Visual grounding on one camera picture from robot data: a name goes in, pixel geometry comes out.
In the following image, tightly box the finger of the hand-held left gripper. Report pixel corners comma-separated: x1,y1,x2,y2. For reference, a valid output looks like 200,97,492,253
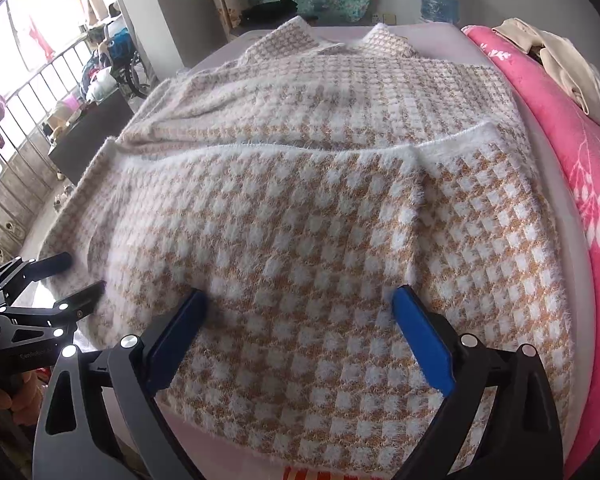
0,252,74,311
0,280,106,344

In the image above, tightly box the person's left hand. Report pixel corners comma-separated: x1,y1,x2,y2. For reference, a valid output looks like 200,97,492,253
0,369,49,428

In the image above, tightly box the metal balcony railing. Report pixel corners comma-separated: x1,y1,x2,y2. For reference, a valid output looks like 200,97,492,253
0,35,108,261

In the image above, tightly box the red striped cloth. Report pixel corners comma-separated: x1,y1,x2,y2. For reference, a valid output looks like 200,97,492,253
280,465,399,480

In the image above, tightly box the beige garment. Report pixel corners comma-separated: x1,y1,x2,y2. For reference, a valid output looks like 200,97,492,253
492,17,600,126

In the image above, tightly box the fuzzy checked beige coat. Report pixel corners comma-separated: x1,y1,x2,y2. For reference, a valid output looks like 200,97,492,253
40,16,577,480

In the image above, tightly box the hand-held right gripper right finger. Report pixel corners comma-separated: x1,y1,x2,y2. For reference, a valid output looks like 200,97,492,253
391,284,566,480

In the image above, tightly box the wheelchair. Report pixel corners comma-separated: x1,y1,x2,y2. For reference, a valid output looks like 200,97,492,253
82,15,152,102

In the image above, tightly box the dark cabinet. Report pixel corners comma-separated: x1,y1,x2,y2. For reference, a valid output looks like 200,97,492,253
47,90,137,187

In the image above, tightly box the black bag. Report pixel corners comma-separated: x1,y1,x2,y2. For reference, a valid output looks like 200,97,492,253
240,0,299,24

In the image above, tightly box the hanging pink cloth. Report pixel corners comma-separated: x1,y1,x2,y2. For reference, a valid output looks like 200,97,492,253
27,15,57,62

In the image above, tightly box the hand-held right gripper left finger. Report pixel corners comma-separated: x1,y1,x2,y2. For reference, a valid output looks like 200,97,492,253
32,287,211,480

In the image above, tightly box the pink floral blanket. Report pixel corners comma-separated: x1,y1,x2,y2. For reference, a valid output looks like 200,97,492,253
462,25,600,480

